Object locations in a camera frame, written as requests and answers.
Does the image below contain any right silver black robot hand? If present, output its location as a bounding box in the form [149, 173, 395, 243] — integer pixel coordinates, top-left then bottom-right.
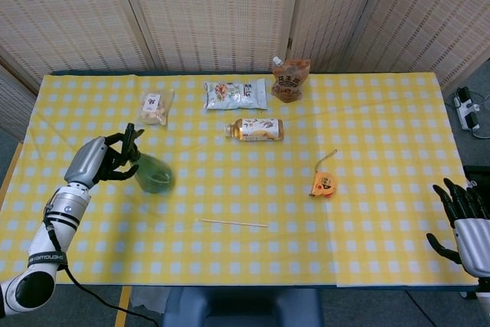
[426, 177, 490, 278]

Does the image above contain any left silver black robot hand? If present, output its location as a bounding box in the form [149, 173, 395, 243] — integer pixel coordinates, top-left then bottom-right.
[64, 132, 141, 190]

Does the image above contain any green spray bottle black trigger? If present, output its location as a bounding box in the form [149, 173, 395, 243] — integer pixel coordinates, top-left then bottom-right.
[122, 123, 174, 195]

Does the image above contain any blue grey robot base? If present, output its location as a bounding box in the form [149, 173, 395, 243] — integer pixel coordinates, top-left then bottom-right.
[162, 286, 325, 327]

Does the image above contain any yellow tea drink bottle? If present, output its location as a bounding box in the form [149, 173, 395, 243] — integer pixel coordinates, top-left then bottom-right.
[224, 118, 285, 143]

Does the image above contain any clear bag of beige snacks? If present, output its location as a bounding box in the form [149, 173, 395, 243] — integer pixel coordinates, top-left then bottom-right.
[139, 88, 175, 126]

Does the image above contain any white power strip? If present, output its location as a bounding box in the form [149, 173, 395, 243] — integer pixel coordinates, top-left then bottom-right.
[453, 87, 482, 132]

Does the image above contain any thin wooden stick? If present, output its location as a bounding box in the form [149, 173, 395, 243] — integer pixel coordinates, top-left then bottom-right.
[197, 218, 270, 228]

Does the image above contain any orange tape measure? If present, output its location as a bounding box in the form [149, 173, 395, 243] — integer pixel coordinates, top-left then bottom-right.
[309, 149, 338, 200]

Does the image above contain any white green snack bag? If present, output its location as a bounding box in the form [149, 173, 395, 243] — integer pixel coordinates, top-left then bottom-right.
[202, 78, 268, 112]

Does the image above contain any yellow white checkered tablecloth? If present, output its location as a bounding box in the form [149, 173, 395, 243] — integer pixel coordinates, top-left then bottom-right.
[0, 73, 479, 288]

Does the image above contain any beige bamboo folding screen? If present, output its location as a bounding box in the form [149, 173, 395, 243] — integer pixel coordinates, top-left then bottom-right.
[0, 0, 490, 90]

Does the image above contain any brown peanut butter spout pouch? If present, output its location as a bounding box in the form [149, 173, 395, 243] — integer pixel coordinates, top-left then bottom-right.
[271, 56, 312, 103]

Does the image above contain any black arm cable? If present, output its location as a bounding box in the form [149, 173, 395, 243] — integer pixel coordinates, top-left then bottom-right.
[42, 200, 165, 324]

